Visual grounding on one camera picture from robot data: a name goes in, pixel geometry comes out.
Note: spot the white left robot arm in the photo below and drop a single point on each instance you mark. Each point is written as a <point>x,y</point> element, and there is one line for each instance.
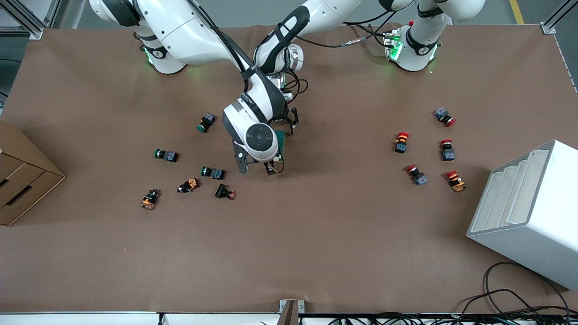
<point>424,40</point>

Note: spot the brown table cover sheet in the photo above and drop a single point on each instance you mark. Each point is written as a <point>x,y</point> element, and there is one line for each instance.
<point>316,234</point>

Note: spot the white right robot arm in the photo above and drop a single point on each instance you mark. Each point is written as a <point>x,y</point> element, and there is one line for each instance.
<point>180,27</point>

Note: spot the white table edge rail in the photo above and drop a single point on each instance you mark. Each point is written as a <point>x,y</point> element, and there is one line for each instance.
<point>90,318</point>

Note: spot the black switch with red block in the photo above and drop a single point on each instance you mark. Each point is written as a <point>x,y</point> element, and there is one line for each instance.
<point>222,191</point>

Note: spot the metal bracket with profile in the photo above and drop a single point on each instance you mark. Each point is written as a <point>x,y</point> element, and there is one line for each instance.
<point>291,307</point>

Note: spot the aluminium frame profile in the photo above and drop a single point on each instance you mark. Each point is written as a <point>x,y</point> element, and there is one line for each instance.
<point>548,27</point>
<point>36,27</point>

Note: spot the green push button switch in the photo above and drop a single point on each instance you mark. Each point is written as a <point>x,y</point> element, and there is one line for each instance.
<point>168,156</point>
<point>214,173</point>
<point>207,122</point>

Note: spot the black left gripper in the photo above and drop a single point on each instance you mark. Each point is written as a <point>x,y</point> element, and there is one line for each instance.
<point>292,118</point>

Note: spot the red emergency stop button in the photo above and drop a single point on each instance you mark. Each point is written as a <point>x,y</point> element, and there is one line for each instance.
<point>419,177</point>
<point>448,153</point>
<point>443,115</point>

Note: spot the black orange selector switch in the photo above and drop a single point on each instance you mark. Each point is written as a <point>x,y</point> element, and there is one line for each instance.
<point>150,200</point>
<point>189,185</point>

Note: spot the red stop button orange block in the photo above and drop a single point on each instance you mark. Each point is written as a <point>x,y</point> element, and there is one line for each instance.
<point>456,183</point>
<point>401,144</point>

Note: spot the white stepped rack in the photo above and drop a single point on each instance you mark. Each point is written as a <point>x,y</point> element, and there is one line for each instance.
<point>537,216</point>

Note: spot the green load switch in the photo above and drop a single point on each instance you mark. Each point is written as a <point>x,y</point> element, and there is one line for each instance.
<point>282,142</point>

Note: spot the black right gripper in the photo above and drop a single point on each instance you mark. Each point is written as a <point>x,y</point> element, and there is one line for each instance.
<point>271,162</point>

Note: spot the brown cardboard box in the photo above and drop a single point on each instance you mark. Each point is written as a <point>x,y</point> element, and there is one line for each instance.
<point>22,180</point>

